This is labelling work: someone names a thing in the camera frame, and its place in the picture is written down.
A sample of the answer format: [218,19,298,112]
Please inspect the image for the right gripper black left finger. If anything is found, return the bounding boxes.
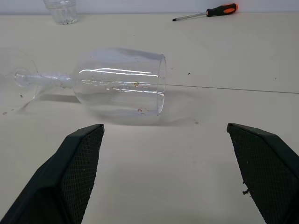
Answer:
[0,123,105,224]

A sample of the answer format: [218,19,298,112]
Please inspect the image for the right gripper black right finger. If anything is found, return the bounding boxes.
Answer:
[227,123,299,224]

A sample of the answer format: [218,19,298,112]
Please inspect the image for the clear wine glass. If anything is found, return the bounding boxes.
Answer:
[0,47,167,117]

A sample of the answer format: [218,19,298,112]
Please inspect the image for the clear glass tumbler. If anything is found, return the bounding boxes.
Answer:
[43,0,78,26]

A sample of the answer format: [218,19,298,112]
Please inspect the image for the orange black handled screwdriver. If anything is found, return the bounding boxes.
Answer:
[172,3,239,22]

